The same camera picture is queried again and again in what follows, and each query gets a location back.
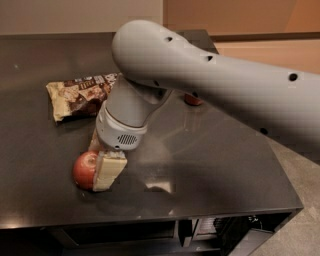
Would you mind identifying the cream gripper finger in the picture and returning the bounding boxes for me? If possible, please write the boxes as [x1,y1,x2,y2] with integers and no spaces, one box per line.
[88,130,101,152]
[93,151,127,192]

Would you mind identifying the red apple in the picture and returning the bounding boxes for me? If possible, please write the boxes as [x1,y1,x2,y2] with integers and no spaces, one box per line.
[72,151,98,190]

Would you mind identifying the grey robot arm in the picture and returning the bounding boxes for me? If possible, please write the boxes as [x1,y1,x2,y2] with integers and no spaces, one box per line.
[93,20,320,192]

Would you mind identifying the brown cream snack bag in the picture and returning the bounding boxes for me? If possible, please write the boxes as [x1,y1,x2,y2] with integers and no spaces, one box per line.
[46,73,117,122]

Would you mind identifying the red cola can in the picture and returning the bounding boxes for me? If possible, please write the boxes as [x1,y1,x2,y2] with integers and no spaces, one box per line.
[184,94,203,106]

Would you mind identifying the black table frame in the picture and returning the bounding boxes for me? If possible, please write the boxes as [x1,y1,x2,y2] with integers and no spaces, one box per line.
[0,209,300,256]

